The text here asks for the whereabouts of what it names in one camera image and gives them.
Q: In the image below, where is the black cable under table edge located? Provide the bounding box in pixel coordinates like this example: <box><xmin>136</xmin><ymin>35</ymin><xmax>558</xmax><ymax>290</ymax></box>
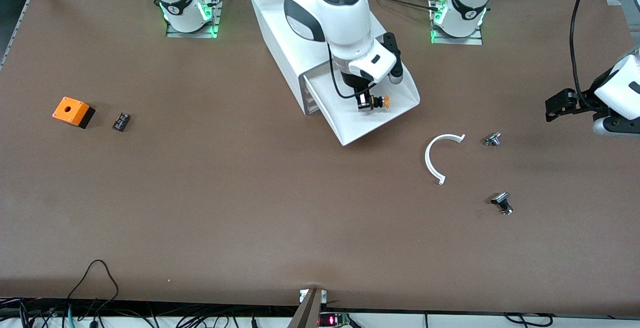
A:
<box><xmin>504</xmin><ymin>312</ymin><xmax>555</xmax><ymax>328</ymax></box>

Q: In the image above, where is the red LED display device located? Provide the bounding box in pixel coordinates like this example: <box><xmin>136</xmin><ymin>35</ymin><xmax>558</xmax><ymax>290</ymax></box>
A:
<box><xmin>319</xmin><ymin>312</ymin><xmax>352</xmax><ymax>328</ymax></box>

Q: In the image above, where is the tangled cable bundle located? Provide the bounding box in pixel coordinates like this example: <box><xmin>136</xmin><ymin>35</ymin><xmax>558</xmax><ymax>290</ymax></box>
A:
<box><xmin>0</xmin><ymin>297</ymin><xmax>168</xmax><ymax>328</ymax></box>

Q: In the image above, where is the orange button box with hole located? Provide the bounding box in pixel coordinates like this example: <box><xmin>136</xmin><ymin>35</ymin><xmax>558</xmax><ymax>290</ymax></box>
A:
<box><xmin>52</xmin><ymin>97</ymin><xmax>96</xmax><ymax>129</ymax></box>

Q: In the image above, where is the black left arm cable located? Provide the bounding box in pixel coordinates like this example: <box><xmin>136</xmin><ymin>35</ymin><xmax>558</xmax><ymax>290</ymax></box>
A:
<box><xmin>569</xmin><ymin>0</ymin><xmax>602</xmax><ymax>111</ymax></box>

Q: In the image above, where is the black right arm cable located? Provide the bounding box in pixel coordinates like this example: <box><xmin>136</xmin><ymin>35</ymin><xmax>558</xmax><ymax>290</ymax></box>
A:
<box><xmin>327</xmin><ymin>43</ymin><xmax>362</xmax><ymax>100</ymax></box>

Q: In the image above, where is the orange push button switch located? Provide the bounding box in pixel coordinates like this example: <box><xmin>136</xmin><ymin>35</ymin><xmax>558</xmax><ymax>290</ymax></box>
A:
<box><xmin>364</xmin><ymin>95</ymin><xmax>392</xmax><ymax>113</ymax></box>

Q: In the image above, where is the white curved plastic arc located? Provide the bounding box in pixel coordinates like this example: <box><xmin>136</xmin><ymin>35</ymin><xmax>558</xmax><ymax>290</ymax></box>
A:
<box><xmin>424</xmin><ymin>133</ymin><xmax>466</xmax><ymax>186</ymax></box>

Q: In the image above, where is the white drawer cabinet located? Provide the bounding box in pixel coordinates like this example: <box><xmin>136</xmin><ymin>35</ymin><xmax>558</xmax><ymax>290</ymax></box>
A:
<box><xmin>247</xmin><ymin>0</ymin><xmax>390</xmax><ymax>116</ymax></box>

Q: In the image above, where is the small black-headed metal part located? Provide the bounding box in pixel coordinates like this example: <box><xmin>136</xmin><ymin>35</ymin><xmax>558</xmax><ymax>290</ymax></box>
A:
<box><xmin>490</xmin><ymin>192</ymin><xmax>514</xmax><ymax>216</ymax></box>

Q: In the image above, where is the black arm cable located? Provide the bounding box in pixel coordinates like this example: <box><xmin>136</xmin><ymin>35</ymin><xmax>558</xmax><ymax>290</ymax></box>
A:
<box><xmin>327</xmin><ymin>43</ymin><xmax>362</xmax><ymax>100</ymax></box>
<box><xmin>569</xmin><ymin>0</ymin><xmax>602</xmax><ymax>111</ymax></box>

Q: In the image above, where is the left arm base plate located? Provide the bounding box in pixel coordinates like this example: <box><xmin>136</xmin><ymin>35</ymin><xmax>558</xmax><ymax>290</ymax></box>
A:
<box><xmin>429</xmin><ymin>0</ymin><xmax>484</xmax><ymax>46</ymax></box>

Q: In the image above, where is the black looped cable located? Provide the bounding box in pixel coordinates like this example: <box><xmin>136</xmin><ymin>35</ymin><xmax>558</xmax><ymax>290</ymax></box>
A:
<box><xmin>66</xmin><ymin>259</ymin><xmax>120</xmax><ymax>314</ymax></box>

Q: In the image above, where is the brown camera stand beam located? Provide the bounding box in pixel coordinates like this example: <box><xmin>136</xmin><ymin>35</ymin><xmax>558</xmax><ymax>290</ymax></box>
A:
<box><xmin>287</xmin><ymin>288</ymin><xmax>329</xmax><ymax>328</ymax></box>

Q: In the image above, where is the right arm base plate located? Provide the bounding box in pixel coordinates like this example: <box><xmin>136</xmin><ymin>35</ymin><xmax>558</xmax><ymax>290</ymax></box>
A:
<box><xmin>165</xmin><ymin>0</ymin><xmax>224</xmax><ymax>39</ymax></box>

